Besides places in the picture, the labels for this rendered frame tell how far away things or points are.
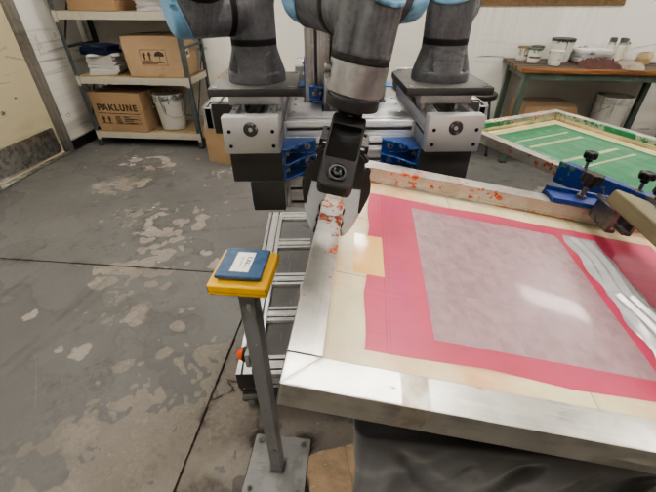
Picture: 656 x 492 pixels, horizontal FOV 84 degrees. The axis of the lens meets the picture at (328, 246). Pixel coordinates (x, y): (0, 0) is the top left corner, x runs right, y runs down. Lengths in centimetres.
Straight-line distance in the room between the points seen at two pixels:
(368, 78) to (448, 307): 32
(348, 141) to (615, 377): 45
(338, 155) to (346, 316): 21
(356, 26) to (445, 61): 61
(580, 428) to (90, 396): 185
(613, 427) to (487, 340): 15
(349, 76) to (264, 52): 58
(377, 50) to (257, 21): 58
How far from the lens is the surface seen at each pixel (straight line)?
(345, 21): 48
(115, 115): 478
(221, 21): 100
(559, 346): 60
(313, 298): 44
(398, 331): 49
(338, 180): 45
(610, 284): 79
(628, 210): 86
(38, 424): 205
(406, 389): 39
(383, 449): 61
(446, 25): 107
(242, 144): 95
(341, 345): 45
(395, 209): 74
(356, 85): 48
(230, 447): 167
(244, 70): 103
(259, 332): 94
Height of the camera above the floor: 146
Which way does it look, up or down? 35 degrees down
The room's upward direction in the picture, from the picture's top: straight up
